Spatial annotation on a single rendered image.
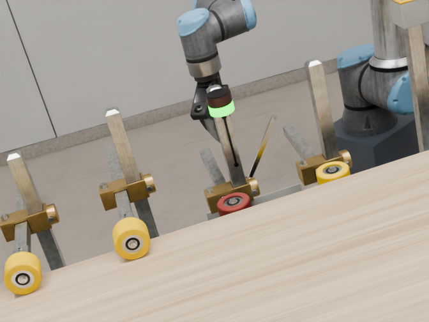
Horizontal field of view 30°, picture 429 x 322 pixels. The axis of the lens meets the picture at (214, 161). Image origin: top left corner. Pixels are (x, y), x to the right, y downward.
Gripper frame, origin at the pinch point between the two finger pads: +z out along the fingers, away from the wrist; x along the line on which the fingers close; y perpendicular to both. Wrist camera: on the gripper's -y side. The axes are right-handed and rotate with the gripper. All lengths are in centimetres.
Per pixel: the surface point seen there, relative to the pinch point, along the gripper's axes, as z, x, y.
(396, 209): -2, -54, -44
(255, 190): 2.7, -16.1, -24.1
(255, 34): 51, 59, 231
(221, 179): 1.7, -5.6, -19.3
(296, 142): 2.0, -22.1, -0.7
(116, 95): 64, 137, 194
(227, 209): -2.8, -14.8, -41.4
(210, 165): 1.7, -0.2, -11.6
